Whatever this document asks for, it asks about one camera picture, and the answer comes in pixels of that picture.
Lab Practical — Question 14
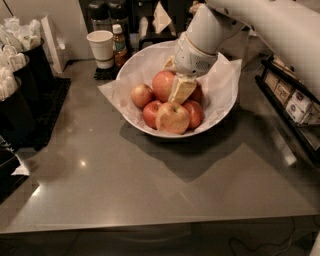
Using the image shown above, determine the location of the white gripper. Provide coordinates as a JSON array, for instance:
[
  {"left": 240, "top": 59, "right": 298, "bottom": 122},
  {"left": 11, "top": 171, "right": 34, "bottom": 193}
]
[{"left": 162, "top": 32, "right": 218, "bottom": 105}]

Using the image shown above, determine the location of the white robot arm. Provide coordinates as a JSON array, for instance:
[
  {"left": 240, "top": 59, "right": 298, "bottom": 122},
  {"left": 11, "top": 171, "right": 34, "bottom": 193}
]
[{"left": 169, "top": 0, "right": 320, "bottom": 100}]

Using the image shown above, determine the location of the large top red apple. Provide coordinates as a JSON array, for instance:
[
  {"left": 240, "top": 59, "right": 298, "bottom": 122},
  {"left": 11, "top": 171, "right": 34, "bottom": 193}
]
[{"left": 152, "top": 70, "right": 175, "bottom": 102}]

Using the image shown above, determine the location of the back right red apple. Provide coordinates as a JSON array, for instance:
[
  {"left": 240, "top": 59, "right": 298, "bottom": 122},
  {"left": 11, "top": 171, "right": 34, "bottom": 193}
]
[{"left": 189, "top": 84, "right": 203, "bottom": 103}]

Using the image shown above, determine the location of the white bowl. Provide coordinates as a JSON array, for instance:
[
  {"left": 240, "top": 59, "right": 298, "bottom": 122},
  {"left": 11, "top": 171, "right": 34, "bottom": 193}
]
[{"left": 115, "top": 40, "right": 241, "bottom": 139}]

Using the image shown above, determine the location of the right front red apple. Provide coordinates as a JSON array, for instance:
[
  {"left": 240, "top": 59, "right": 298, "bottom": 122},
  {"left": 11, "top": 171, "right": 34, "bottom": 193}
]
[{"left": 183, "top": 100, "right": 204, "bottom": 130}]

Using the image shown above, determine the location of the small left red apple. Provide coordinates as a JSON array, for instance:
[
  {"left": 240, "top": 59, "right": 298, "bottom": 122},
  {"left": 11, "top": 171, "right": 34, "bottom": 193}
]
[{"left": 131, "top": 83, "right": 154, "bottom": 108}]

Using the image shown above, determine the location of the large front yellowish apple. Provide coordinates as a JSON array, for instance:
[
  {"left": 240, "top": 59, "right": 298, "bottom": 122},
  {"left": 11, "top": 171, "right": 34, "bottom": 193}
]
[{"left": 156, "top": 102, "right": 190, "bottom": 135}]

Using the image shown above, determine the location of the hidden lower red apple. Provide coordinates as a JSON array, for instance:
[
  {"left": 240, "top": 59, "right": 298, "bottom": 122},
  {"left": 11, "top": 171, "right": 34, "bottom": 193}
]
[{"left": 142, "top": 100, "right": 163, "bottom": 129}]

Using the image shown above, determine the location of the black napkin holder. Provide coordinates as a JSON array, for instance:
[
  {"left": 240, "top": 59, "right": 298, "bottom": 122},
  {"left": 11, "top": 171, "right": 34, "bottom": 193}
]
[{"left": 138, "top": 0, "right": 177, "bottom": 50}]

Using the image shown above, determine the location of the small brown sauce bottle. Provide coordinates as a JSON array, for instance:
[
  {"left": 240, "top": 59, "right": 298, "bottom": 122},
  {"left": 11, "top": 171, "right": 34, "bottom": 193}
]
[{"left": 112, "top": 24, "right": 129, "bottom": 68}]

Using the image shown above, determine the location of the white paper cup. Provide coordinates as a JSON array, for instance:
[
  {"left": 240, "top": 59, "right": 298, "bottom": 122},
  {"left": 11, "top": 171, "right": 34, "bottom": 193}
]
[{"left": 87, "top": 30, "right": 114, "bottom": 69}]

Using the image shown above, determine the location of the black lid shaker jar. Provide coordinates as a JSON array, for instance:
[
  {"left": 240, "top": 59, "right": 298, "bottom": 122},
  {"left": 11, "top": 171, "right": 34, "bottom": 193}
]
[{"left": 88, "top": 0, "right": 111, "bottom": 31}]

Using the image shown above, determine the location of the black condiment packet rack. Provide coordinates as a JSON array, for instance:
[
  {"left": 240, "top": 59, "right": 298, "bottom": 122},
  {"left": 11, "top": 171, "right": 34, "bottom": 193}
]
[{"left": 255, "top": 56, "right": 320, "bottom": 163}]

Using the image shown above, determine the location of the black rubber mat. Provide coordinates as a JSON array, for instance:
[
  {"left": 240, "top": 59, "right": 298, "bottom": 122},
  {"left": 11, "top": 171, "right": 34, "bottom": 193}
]
[{"left": 0, "top": 77, "right": 72, "bottom": 153}]

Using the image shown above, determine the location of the black cup with wrapped packets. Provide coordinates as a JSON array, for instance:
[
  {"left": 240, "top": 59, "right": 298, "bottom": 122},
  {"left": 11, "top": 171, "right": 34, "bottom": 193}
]
[{"left": 0, "top": 16, "right": 54, "bottom": 85}]

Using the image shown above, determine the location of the black cup with white cutlery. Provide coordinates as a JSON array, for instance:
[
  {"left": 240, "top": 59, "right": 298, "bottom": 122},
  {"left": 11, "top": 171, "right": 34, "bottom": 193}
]
[{"left": 0, "top": 45, "right": 40, "bottom": 108}]

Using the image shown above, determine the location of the black front cutlery cup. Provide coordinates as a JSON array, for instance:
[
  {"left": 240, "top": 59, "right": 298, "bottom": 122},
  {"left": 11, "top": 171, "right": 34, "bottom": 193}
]
[{"left": 0, "top": 67, "right": 35, "bottom": 144}]

